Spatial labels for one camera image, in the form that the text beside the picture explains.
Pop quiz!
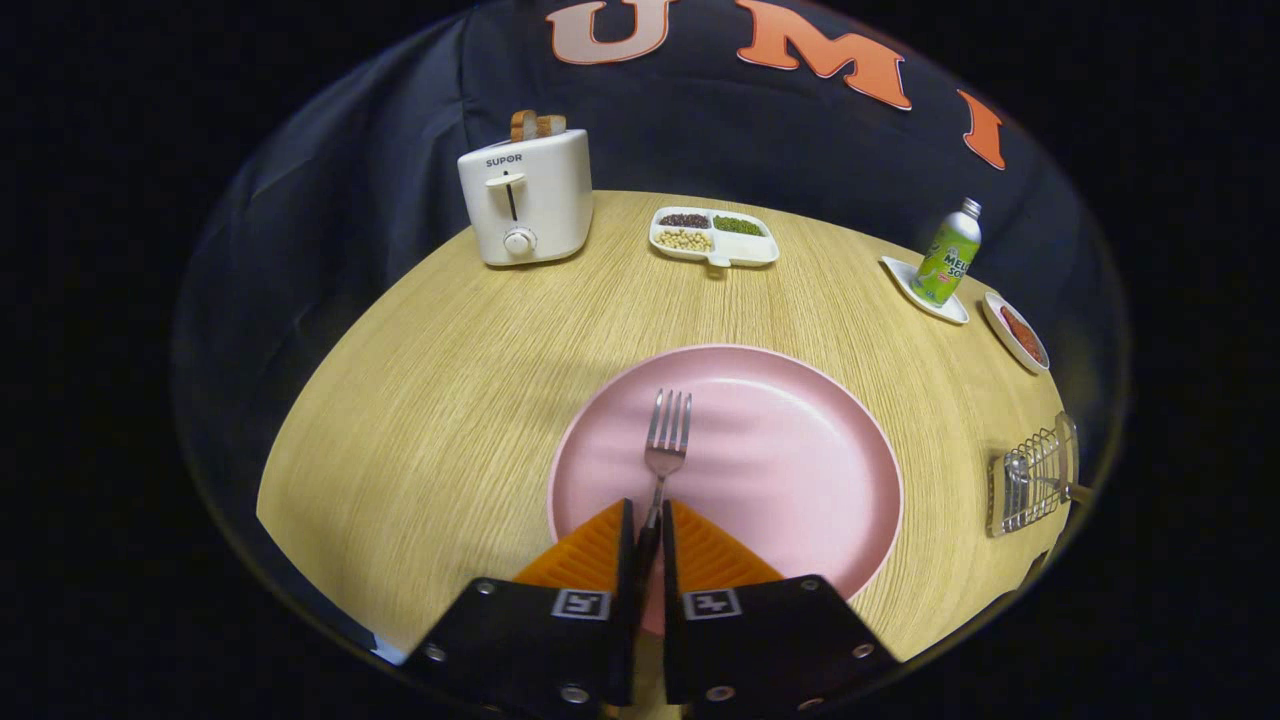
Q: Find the white divided dish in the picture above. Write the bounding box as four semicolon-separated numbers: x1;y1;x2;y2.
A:
648;206;780;269

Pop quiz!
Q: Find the white toaster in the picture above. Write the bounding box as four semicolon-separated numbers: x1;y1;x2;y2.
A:
457;128;594;268

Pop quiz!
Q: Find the pink round plate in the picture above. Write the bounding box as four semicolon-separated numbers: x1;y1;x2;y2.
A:
546;345;905;636

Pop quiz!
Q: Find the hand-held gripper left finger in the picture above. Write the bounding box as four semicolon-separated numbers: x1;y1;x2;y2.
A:
400;498;638;720

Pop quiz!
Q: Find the wooden handled metal fork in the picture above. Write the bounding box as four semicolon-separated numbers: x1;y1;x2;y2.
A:
636;388;694;601

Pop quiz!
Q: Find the brown meat piece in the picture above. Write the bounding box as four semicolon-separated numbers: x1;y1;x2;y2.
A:
1000;306;1048;367

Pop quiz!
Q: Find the metal wire basket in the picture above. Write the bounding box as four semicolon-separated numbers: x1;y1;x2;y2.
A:
986;411;1081;539

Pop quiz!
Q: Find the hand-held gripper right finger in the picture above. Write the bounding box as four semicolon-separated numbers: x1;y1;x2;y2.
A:
660;499;901;720

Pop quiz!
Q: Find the white square coaster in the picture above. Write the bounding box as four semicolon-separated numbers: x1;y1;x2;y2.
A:
880;256;970;326

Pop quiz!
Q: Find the white round food plate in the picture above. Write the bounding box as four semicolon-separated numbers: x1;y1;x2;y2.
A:
981;291;1051;376

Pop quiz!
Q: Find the green label soda bottle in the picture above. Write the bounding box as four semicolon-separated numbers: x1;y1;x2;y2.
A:
911;197;983;307

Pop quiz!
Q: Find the wooden handled metal spoon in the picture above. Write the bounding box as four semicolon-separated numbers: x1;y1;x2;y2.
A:
1003;452;1096;504

